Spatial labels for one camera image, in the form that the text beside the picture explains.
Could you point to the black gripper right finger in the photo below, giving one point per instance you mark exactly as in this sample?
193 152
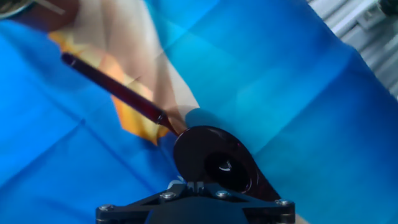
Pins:
267 208

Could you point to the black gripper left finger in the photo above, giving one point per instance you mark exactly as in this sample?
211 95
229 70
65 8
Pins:
130 203

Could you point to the blue cloth with orange print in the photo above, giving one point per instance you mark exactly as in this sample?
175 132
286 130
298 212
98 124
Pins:
280 93

